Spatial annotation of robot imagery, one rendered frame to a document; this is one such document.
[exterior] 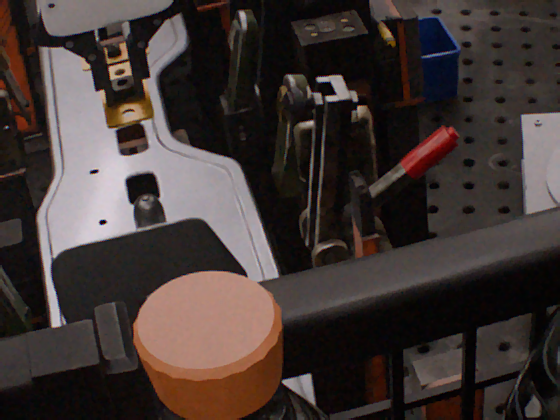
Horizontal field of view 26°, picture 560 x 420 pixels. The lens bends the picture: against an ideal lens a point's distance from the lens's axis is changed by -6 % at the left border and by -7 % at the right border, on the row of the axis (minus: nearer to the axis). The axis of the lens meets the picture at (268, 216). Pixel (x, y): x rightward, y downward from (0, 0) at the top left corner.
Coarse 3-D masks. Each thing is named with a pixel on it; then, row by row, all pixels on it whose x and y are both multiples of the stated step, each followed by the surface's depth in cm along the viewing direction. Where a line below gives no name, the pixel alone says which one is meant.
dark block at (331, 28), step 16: (320, 16) 130; (336, 16) 129; (352, 16) 129; (304, 32) 127; (320, 32) 127; (336, 32) 127; (352, 32) 127; (304, 48) 126; (320, 48) 126; (336, 48) 127; (352, 48) 127; (368, 48) 127; (304, 64) 127; (320, 64) 128; (336, 64) 128; (352, 64) 128; (368, 64) 129; (352, 80) 130; (368, 80) 130; (368, 96) 132
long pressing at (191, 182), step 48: (48, 48) 155; (48, 96) 146; (96, 96) 144; (96, 144) 137; (48, 192) 132; (96, 192) 131; (192, 192) 129; (240, 192) 128; (48, 240) 127; (240, 240) 123; (48, 288) 121; (288, 384) 108
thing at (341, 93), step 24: (288, 96) 102; (312, 96) 103; (336, 96) 102; (360, 96) 104; (336, 120) 103; (312, 144) 108; (336, 144) 104; (312, 168) 109; (336, 168) 106; (312, 192) 110; (336, 192) 107; (312, 216) 112; (336, 216) 109; (312, 240) 114
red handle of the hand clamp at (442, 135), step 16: (448, 128) 108; (432, 144) 108; (448, 144) 108; (400, 160) 110; (416, 160) 109; (432, 160) 108; (384, 176) 110; (400, 176) 109; (416, 176) 109; (384, 192) 110; (352, 224) 111
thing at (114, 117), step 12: (120, 84) 99; (132, 84) 98; (144, 84) 99; (120, 96) 98; (132, 96) 98; (144, 96) 98; (108, 108) 98; (120, 108) 97; (132, 108) 97; (144, 108) 97; (108, 120) 96; (120, 120) 96; (132, 120) 96; (144, 120) 96
